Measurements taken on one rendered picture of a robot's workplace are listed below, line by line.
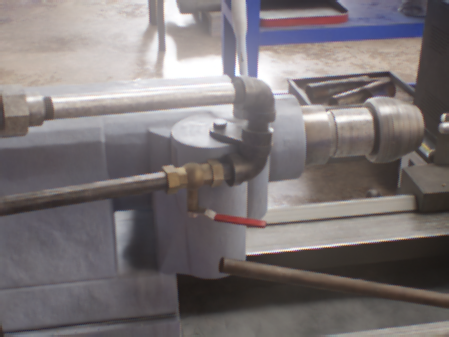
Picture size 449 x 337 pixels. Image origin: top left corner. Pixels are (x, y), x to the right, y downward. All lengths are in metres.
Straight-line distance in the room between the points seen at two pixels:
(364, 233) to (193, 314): 0.32
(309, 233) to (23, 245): 0.52
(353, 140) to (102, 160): 0.32
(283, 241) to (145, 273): 0.37
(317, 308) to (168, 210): 0.47
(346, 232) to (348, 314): 0.14
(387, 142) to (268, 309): 0.40
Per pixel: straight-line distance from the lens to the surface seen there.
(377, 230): 1.20
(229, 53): 3.22
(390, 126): 0.91
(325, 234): 1.17
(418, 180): 1.28
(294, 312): 1.18
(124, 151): 0.80
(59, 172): 0.81
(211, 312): 1.17
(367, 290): 0.81
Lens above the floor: 1.49
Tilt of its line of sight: 29 degrees down
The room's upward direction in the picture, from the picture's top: straight up
